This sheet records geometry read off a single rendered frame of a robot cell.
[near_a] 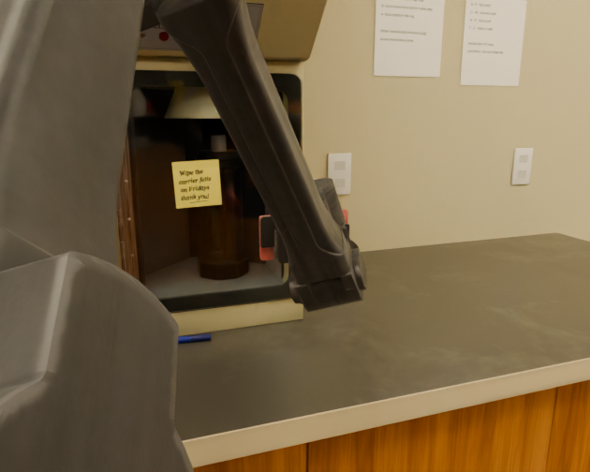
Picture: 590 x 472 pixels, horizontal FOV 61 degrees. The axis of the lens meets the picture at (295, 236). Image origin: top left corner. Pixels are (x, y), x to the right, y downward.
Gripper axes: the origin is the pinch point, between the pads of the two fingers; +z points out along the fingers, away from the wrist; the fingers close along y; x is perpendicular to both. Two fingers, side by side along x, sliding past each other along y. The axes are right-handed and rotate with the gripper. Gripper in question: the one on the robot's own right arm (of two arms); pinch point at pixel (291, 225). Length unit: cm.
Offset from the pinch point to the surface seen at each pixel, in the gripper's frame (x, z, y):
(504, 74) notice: -27, 52, -85
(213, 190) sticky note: -5.1, 7.7, 11.2
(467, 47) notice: -34, 52, -71
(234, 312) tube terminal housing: 17.7, 8.5, 8.1
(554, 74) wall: -27, 52, -104
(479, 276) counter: 22, 18, -54
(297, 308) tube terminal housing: 18.7, 8.4, -4.0
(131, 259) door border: 5.6, 7.6, 25.1
